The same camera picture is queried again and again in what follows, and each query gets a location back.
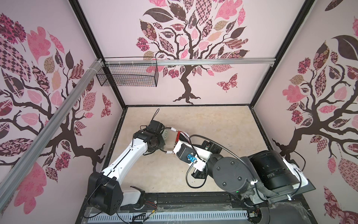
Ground orange headphone cable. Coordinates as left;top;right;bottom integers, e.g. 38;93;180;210
175;130;191;143

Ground black white headphones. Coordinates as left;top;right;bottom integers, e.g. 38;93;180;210
160;127;196;159

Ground mint green white headphones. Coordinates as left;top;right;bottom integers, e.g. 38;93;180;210
161;128;171;141

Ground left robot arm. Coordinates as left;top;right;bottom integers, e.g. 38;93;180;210
85;130;165;215

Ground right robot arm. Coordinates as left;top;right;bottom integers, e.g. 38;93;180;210
200;141;315;207

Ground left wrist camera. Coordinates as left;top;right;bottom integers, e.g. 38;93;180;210
145;120;165;135

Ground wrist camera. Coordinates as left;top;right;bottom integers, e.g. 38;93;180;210
145;120;165;135
173;141;213;179

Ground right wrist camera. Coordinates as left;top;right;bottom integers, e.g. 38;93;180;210
173;141;213;179

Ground black wire basket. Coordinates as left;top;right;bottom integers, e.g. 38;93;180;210
96;56;159;87

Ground white slotted cable duct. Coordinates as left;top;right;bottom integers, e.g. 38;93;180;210
87;211;248;224

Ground aluminium rail back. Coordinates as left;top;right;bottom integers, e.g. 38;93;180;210
105;57;276;66

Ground aluminium rail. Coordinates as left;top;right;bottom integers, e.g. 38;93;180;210
1;58;103;209
105;57;276;66

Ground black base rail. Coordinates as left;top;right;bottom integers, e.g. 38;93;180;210
75;192;317;224

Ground aluminium rail left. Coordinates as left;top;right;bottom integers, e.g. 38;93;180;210
1;58;103;209

